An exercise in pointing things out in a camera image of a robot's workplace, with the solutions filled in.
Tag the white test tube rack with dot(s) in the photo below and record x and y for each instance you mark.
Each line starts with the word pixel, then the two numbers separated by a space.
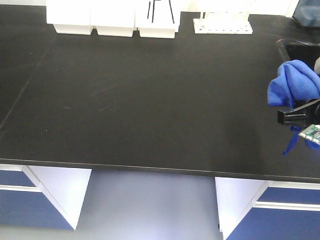
pixel 223 23

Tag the white plastic bin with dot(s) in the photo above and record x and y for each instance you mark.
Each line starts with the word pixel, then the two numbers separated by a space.
pixel 156 30
pixel 69 16
pixel 113 17

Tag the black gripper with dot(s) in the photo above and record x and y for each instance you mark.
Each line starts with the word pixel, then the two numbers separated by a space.
pixel 304 114

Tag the left blue white cabinet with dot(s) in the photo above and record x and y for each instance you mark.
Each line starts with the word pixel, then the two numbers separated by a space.
pixel 42 196

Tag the blue microfiber cloth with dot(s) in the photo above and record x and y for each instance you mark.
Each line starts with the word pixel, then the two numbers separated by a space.
pixel 295 81

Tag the black metal stand legs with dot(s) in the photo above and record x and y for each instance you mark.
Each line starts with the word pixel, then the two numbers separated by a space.
pixel 160 12

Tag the black sink basin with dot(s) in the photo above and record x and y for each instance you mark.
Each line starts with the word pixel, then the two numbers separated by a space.
pixel 307 52

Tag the right blue white cabinet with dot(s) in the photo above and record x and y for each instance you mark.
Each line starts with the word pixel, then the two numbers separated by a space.
pixel 250 209

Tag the white plastic bin left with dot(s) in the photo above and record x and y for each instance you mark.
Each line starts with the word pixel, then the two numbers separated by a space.
pixel 69 16

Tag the white plastic bin right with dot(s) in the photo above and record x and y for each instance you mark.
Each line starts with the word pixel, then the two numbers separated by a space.
pixel 156 30

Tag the blue white cabinet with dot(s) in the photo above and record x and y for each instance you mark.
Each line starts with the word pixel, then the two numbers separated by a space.
pixel 42 196
pixel 250 209

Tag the white plastic bin middle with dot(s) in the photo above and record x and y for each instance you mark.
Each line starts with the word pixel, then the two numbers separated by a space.
pixel 113 17

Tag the green circuit board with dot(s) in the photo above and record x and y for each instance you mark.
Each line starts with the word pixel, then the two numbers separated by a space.
pixel 311 133

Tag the dark blue bag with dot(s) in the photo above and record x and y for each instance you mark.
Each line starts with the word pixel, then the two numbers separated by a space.
pixel 307 13

